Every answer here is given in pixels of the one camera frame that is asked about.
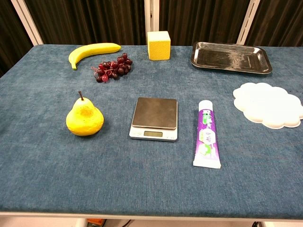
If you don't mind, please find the small digital kitchen scale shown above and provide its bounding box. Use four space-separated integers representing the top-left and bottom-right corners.
129 97 178 142

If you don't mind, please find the yellow pear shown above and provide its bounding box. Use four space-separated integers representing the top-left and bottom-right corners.
65 90 105 137

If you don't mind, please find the dark red grape bunch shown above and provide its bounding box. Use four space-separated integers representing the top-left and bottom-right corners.
91 52 133 83

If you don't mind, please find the purple white toothpaste tube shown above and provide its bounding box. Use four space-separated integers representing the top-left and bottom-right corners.
193 100 222 169

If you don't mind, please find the blue table cloth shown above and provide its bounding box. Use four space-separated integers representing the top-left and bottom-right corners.
0 44 303 213

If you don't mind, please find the yellow cube sponge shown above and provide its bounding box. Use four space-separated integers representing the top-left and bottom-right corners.
147 31 171 61

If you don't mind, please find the yellow banana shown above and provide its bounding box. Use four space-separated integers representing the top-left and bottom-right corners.
68 43 122 70

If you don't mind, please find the rectangular metal tray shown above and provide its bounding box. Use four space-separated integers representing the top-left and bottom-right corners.
190 42 273 75

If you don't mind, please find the white flower-shaped plate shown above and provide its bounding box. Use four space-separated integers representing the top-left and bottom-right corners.
232 82 303 130

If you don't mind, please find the orange object under table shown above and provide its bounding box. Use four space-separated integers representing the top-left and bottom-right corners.
86 218 105 227

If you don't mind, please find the white frame post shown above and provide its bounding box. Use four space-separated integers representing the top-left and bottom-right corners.
236 0 261 45
144 0 160 45
10 0 45 45

